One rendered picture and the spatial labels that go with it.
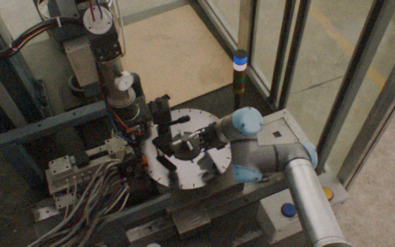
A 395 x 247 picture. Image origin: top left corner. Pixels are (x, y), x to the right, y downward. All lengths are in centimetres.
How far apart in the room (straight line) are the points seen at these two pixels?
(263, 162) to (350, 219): 142
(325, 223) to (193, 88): 108
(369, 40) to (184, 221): 82
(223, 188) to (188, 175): 15
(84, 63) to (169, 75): 89
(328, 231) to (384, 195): 168
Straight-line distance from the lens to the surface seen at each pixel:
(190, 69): 188
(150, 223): 148
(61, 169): 150
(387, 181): 259
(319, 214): 90
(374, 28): 101
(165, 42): 202
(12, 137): 145
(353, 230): 238
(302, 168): 100
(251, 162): 103
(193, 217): 140
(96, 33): 89
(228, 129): 107
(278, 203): 135
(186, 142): 134
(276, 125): 151
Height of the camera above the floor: 212
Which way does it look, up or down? 55 degrees down
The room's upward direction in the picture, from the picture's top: 4 degrees counter-clockwise
